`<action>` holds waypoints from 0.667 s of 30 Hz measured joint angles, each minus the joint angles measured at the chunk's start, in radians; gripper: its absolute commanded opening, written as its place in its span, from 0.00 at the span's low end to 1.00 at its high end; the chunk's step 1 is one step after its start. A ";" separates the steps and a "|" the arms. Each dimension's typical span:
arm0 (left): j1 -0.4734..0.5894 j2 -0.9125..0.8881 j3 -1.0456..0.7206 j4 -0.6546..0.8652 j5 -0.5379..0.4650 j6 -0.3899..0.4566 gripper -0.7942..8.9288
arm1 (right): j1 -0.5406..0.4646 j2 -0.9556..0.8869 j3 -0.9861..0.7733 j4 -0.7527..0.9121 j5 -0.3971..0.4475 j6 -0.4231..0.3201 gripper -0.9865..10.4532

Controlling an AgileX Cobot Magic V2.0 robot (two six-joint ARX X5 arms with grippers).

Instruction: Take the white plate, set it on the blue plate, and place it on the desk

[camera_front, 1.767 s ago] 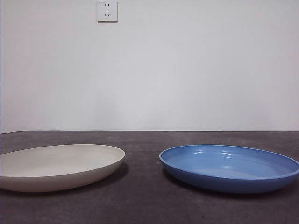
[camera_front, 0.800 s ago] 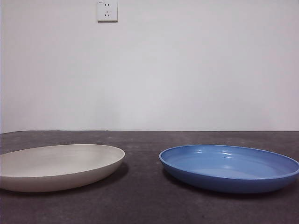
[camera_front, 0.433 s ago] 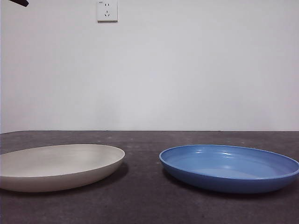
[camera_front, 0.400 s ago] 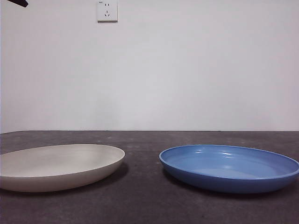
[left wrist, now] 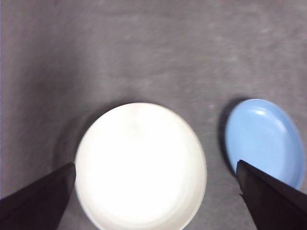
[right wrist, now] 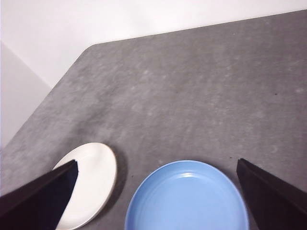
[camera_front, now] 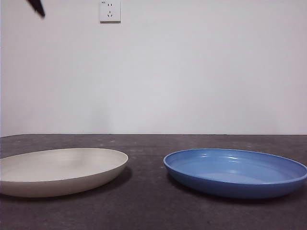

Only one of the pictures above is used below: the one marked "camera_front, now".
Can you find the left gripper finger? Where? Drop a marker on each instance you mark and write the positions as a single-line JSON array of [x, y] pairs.
[[37, 6]]

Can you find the white round plate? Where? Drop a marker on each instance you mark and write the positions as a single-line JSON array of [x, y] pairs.
[[60, 172]]

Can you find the blue round plate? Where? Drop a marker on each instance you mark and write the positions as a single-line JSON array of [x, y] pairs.
[[230, 187]]

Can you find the white wall socket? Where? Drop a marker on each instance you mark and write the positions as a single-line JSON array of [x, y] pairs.
[[110, 12]]

